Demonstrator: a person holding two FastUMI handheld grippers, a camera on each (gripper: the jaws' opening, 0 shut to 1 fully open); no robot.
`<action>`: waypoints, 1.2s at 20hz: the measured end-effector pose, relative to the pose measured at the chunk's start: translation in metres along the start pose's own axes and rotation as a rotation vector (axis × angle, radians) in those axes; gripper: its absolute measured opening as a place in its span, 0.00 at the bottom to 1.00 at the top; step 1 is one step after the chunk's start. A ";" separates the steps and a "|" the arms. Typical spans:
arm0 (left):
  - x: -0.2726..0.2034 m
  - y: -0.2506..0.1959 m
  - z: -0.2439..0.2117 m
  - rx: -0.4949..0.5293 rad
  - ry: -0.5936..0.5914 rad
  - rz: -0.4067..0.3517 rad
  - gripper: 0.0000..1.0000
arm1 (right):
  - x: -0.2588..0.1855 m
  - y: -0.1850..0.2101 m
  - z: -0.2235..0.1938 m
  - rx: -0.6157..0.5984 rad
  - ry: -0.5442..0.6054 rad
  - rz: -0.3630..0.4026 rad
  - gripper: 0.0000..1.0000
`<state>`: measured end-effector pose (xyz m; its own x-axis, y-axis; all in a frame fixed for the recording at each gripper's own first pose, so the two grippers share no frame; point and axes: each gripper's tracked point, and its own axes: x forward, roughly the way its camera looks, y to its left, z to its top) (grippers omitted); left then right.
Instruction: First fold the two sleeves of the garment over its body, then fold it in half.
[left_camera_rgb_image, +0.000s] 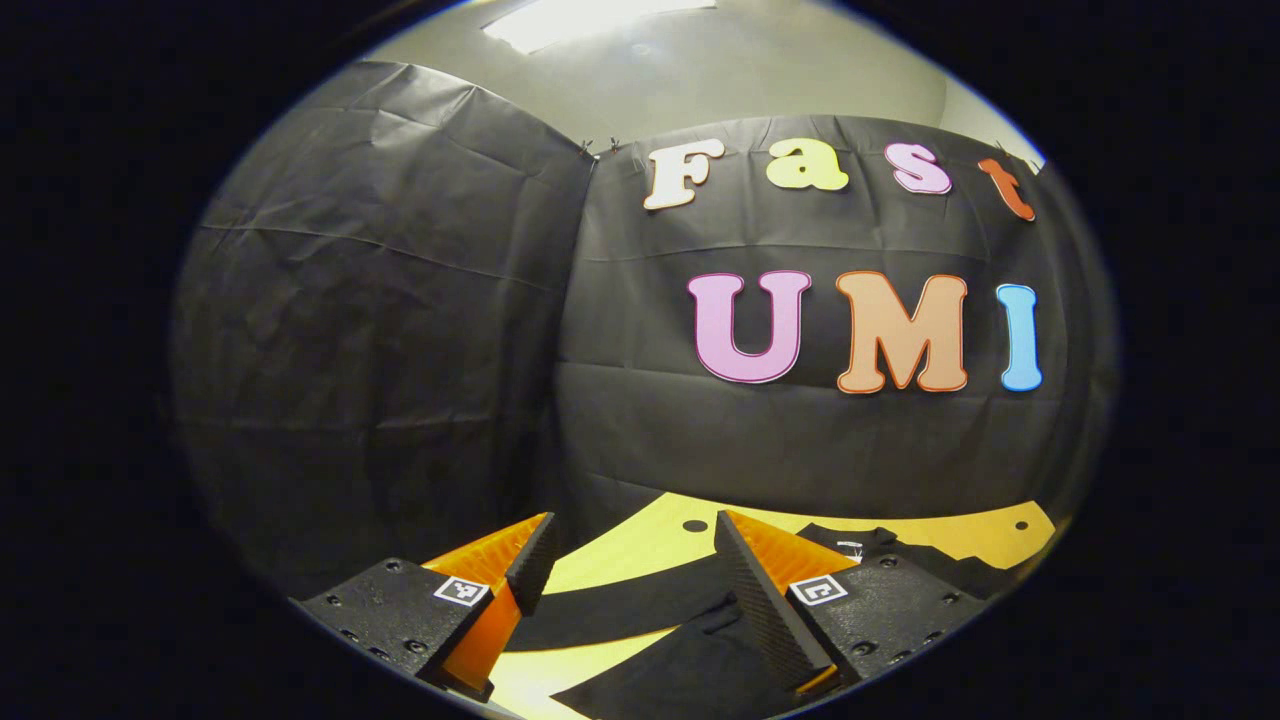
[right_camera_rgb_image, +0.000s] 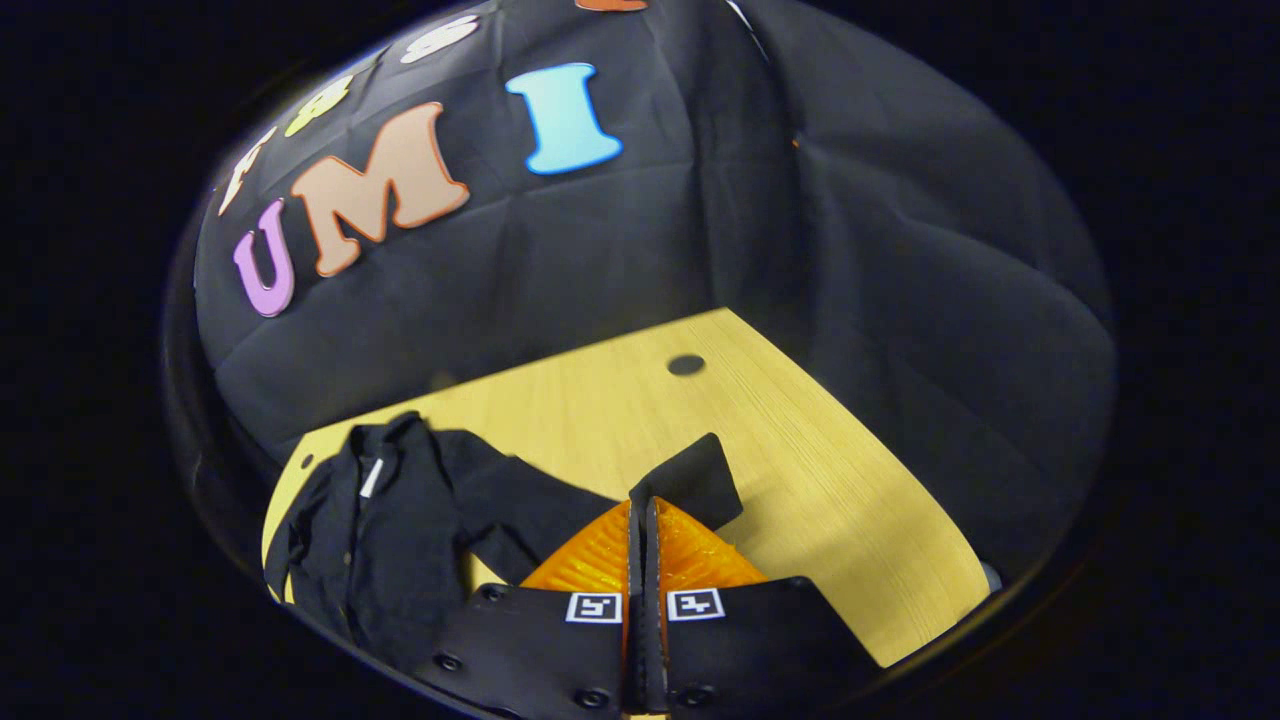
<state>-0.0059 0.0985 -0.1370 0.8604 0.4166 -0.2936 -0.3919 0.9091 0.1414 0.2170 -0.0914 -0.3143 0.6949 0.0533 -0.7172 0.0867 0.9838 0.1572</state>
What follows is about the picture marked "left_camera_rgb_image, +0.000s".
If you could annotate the black backdrop cloth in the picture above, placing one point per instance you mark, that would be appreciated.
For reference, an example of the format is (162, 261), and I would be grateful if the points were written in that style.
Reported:
(400, 300)

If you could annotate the black button-up jacket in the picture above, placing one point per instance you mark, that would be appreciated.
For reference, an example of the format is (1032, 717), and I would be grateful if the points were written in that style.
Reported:
(620, 600)

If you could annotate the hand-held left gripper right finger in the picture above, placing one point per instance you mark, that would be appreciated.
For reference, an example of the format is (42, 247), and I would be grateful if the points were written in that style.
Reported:
(765, 610)

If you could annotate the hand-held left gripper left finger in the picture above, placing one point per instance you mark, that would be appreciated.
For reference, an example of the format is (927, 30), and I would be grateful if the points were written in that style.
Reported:
(532, 565)

